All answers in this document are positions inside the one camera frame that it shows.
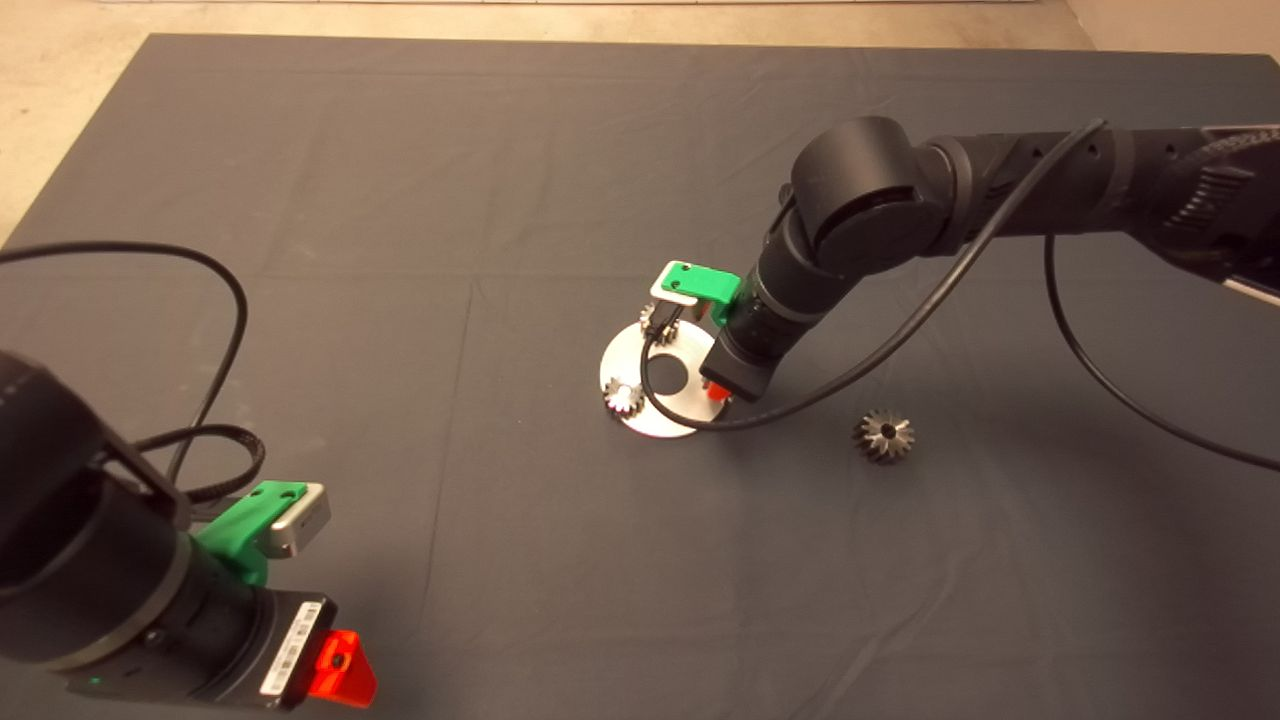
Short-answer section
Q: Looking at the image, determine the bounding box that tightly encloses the green right camera mount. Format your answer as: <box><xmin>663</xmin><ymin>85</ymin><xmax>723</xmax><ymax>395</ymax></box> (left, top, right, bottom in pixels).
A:
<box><xmin>660</xmin><ymin>261</ymin><xmax>743</xmax><ymax>326</ymax></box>

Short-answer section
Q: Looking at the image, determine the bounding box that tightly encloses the silver camera box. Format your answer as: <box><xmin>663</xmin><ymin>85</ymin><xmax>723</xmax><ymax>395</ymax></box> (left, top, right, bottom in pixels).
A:
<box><xmin>262</xmin><ymin>483</ymin><xmax>332</xmax><ymax>559</ymax></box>
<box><xmin>650</xmin><ymin>263</ymin><xmax>701</xmax><ymax>306</ymax></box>

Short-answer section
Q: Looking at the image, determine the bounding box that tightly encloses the black braided left cable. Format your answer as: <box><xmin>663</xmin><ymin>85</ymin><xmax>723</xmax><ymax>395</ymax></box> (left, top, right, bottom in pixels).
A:
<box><xmin>135</xmin><ymin>424</ymin><xmax>267</xmax><ymax>504</ymax></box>

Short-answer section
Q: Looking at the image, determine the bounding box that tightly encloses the silver right camera box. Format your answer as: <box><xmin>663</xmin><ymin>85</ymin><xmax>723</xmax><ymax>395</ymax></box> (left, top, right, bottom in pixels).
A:
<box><xmin>650</xmin><ymin>263</ymin><xmax>701</xmax><ymax>306</ymax></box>

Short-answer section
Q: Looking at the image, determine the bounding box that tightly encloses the silver left camera box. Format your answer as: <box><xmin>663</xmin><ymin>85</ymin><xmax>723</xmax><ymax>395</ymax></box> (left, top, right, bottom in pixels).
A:
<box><xmin>262</xmin><ymin>483</ymin><xmax>332</xmax><ymax>559</ymax></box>

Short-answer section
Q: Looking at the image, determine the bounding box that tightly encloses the round metal plate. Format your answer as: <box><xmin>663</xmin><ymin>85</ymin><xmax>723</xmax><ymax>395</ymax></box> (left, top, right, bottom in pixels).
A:
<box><xmin>599</xmin><ymin>322</ymin><xmax>723</xmax><ymax>439</ymax></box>

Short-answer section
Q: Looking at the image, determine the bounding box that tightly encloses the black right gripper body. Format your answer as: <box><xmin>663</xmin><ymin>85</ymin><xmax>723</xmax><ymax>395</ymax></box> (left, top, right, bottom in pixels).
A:
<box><xmin>700</xmin><ymin>300</ymin><xmax>801</xmax><ymax>404</ymax></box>

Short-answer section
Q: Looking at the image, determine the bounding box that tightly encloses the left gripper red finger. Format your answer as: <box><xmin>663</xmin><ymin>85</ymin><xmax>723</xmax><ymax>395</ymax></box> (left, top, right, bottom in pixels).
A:
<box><xmin>307</xmin><ymin>630</ymin><xmax>379</xmax><ymax>709</ymax></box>

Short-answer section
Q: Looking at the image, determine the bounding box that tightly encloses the large steel gear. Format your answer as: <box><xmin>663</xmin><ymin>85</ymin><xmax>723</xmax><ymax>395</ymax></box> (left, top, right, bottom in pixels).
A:
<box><xmin>852</xmin><ymin>408</ymin><xmax>916</xmax><ymax>465</ymax></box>

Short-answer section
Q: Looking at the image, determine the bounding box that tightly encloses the green left camera mount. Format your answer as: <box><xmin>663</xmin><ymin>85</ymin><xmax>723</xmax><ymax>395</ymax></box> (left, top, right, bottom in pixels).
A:
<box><xmin>195</xmin><ymin>481</ymin><xmax>309</xmax><ymax>586</ymax></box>

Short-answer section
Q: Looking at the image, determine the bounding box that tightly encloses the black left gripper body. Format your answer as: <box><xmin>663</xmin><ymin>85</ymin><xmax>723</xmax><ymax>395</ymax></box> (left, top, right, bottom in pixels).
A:
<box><xmin>65</xmin><ymin>580</ymin><xmax>338</xmax><ymax>713</ymax></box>

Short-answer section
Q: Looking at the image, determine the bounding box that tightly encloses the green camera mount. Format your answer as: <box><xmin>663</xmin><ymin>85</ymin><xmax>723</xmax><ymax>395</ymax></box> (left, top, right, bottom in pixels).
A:
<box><xmin>195</xmin><ymin>481</ymin><xmax>309</xmax><ymax>586</ymax></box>
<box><xmin>660</xmin><ymin>261</ymin><xmax>743</xmax><ymax>326</ymax></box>

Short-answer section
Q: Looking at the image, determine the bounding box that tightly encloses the dark grey table cloth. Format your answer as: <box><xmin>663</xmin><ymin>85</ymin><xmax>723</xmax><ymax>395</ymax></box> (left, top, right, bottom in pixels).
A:
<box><xmin>0</xmin><ymin>34</ymin><xmax>1280</xmax><ymax>720</ymax></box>

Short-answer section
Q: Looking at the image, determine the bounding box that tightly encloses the thin black left cable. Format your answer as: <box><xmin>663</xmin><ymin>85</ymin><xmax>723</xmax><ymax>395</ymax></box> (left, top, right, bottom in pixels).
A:
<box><xmin>0</xmin><ymin>242</ymin><xmax>249</xmax><ymax>481</ymax></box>

